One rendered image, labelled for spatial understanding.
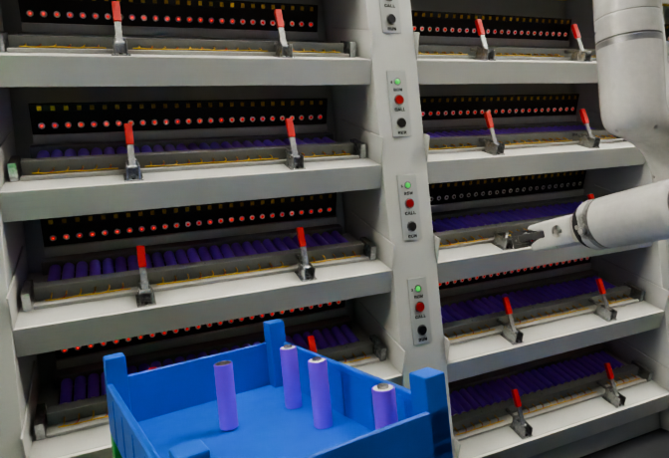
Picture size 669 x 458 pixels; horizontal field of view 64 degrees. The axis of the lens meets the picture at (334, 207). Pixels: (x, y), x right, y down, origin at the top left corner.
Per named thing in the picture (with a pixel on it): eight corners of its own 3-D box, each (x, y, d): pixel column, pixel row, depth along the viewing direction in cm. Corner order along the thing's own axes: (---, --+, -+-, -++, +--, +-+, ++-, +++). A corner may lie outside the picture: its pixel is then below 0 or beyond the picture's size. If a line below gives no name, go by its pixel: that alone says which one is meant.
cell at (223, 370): (216, 366, 51) (223, 434, 51) (235, 362, 52) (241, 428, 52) (210, 363, 52) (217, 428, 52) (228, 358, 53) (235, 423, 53)
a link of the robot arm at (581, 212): (591, 251, 84) (576, 253, 87) (630, 244, 87) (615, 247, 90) (578, 199, 85) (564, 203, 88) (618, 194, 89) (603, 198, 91)
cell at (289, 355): (305, 405, 56) (299, 344, 56) (290, 410, 55) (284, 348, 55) (298, 401, 58) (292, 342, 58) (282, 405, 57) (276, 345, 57)
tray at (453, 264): (652, 246, 126) (661, 207, 123) (433, 284, 103) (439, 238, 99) (583, 217, 143) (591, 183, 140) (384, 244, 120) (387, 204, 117)
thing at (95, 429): (401, 395, 99) (407, 331, 94) (30, 492, 76) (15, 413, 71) (354, 338, 117) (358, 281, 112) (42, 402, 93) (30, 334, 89)
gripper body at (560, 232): (577, 250, 86) (530, 258, 96) (623, 243, 90) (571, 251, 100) (567, 205, 87) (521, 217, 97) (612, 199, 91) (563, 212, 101)
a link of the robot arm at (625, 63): (653, 53, 89) (664, 234, 89) (581, 48, 83) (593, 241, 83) (709, 36, 81) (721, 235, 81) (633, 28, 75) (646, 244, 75)
